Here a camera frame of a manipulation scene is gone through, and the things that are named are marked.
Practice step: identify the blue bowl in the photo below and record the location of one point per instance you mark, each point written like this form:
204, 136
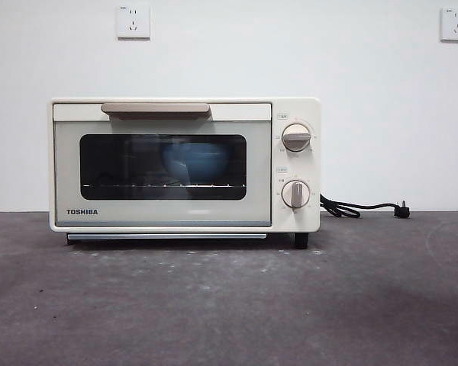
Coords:
198, 160

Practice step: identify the cream Toshiba toaster oven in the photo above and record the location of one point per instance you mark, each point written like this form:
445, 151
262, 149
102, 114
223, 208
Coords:
313, 171

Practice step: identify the beige temperature knob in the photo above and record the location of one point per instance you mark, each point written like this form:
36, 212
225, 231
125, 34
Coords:
295, 137

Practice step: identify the beige timer knob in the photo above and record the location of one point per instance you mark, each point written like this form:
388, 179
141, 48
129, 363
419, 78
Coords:
295, 194

